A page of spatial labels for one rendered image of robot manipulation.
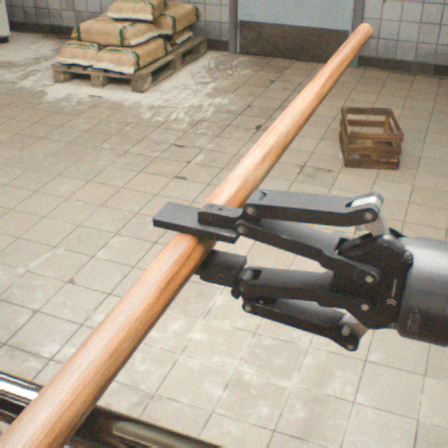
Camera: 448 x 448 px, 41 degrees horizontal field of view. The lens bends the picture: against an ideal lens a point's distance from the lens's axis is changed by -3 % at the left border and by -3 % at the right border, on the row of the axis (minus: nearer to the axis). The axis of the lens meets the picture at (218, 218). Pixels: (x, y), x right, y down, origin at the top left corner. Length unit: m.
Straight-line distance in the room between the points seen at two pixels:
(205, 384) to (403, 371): 0.66
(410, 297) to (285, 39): 4.99
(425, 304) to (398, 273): 0.03
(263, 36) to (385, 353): 3.71
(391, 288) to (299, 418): 1.52
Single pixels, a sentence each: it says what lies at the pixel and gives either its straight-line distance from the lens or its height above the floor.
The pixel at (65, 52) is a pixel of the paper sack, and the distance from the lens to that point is 4.83.
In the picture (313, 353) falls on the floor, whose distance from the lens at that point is 2.16.
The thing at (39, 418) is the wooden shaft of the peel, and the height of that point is 1.21.
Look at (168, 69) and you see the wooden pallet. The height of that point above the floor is 0.03.
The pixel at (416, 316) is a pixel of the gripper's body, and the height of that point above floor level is 1.20.
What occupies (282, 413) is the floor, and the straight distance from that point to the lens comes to 1.96.
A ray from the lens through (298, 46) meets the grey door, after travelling 5.35.
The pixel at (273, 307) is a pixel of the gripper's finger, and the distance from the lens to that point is 0.49.
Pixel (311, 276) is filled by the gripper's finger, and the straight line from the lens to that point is 0.48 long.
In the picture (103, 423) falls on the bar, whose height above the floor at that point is 1.17.
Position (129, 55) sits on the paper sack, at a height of 0.27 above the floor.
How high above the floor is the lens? 1.46
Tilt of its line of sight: 31 degrees down
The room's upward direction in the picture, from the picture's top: straight up
